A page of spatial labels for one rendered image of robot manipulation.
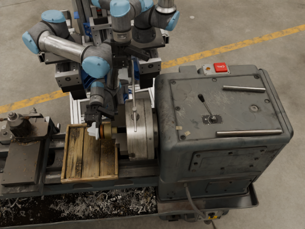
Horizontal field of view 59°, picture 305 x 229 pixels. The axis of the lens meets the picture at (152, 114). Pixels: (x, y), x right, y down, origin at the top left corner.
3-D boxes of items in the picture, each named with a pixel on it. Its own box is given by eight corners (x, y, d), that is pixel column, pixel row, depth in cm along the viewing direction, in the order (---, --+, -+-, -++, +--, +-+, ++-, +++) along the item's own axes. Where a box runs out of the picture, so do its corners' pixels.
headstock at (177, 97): (244, 105, 176) (265, 61, 144) (268, 174, 149) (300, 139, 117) (153, 111, 173) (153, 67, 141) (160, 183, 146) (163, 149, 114)
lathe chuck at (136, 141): (143, 113, 162) (142, 86, 133) (147, 166, 148) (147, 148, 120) (128, 114, 161) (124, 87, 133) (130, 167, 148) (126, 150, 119)
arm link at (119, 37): (130, 25, 112) (131, 33, 106) (131, 35, 115) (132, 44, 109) (112, 26, 111) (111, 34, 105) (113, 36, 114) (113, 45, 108)
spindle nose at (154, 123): (155, 117, 155) (156, 100, 136) (159, 152, 146) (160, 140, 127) (150, 117, 155) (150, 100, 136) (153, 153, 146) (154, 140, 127)
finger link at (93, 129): (87, 140, 137) (88, 124, 142) (99, 139, 137) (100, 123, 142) (86, 136, 134) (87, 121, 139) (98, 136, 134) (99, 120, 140)
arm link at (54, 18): (73, 31, 157) (67, 10, 146) (57, 44, 151) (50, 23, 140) (57, 24, 161) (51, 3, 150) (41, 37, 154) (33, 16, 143)
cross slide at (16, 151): (47, 116, 164) (45, 112, 160) (36, 185, 139) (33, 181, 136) (19, 118, 163) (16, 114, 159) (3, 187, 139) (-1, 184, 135)
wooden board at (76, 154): (117, 124, 168) (116, 120, 165) (118, 180, 147) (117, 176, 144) (68, 127, 166) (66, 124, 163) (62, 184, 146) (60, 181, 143)
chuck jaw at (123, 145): (133, 131, 137) (134, 151, 129) (134, 136, 140) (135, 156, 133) (111, 132, 136) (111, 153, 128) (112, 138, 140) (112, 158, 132)
